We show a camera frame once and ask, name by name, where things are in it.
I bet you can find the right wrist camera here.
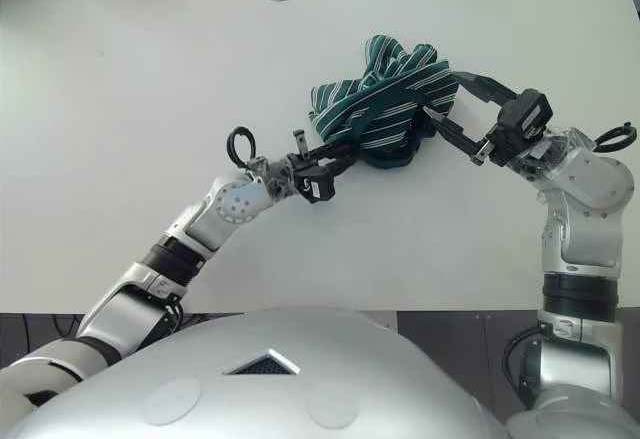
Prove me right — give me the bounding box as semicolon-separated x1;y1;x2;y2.
497;88;554;143

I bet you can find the green striped T-shirt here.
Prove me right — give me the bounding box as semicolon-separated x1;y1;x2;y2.
307;33;462;173

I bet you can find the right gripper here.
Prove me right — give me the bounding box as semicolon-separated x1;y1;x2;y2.
423;70;532;169

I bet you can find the black cable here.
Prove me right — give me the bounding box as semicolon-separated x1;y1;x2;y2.
592;125;639;153
225;126;260;171

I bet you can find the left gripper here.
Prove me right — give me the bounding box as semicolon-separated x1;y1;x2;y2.
286;130;362;181

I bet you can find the robot body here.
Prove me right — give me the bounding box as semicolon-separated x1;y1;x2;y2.
5;306;507;439

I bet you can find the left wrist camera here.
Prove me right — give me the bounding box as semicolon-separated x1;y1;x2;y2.
293;166;338;205

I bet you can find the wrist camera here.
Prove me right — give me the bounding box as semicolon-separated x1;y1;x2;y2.
497;88;554;143
293;166;338;205

